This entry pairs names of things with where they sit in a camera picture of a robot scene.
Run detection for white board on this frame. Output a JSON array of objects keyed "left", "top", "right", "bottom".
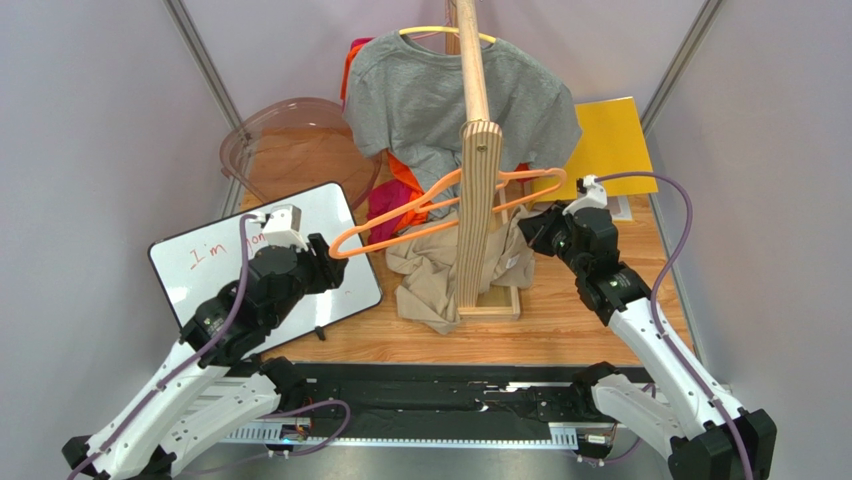
[{"left": 148, "top": 182, "right": 383, "bottom": 353}]

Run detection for orange plastic hanger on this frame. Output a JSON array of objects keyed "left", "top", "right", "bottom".
[{"left": 329, "top": 168, "right": 568, "bottom": 259}]

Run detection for grey t shirt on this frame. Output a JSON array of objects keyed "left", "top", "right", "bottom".
[{"left": 343, "top": 32, "right": 583, "bottom": 190}]

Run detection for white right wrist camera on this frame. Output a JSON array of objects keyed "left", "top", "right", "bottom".
[{"left": 562, "top": 175, "right": 608, "bottom": 216}]

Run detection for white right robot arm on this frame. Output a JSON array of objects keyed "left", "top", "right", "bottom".
[{"left": 518, "top": 204, "right": 777, "bottom": 479}]

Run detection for yellow plastic hanger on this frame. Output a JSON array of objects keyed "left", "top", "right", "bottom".
[{"left": 398, "top": 25, "right": 497, "bottom": 44}]

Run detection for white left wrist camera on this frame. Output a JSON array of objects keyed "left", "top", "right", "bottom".
[{"left": 261, "top": 204, "right": 308, "bottom": 251}]

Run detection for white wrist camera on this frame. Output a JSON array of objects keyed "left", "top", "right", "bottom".
[
  {"left": 562, "top": 175, "right": 608, "bottom": 216},
  {"left": 261, "top": 204, "right": 308, "bottom": 251}
]

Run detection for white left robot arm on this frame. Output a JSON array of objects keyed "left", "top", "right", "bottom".
[{"left": 62, "top": 234, "right": 348, "bottom": 479}]

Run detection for wooden clothes rack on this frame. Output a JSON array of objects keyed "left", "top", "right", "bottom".
[{"left": 447, "top": 1, "right": 520, "bottom": 322}]

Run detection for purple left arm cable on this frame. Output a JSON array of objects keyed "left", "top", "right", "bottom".
[{"left": 65, "top": 212, "right": 353, "bottom": 480}]

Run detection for orange cloth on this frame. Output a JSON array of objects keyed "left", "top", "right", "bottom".
[{"left": 343, "top": 32, "right": 538, "bottom": 191}]

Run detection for clear pink plastic bowl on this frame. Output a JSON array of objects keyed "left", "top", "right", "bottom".
[{"left": 219, "top": 97, "right": 382, "bottom": 209}]

